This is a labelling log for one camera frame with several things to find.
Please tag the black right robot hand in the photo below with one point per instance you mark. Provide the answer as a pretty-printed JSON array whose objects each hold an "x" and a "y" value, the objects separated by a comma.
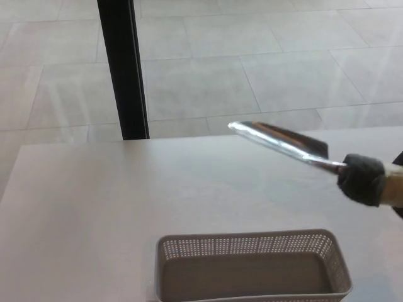
[{"x": 400, "y": 160}]

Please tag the steel kitchen knife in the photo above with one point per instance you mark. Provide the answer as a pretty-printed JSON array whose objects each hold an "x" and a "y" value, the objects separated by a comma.
[{"x": 283, "y": 140}]

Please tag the grey perforated plastic basket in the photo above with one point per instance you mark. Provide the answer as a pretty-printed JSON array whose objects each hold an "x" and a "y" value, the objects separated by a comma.
[{"x": 252, "y": 277}]

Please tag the black vertical post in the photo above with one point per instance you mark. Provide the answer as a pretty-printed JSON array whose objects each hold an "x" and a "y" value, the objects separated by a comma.
[{"x": 121, "y": 69}]

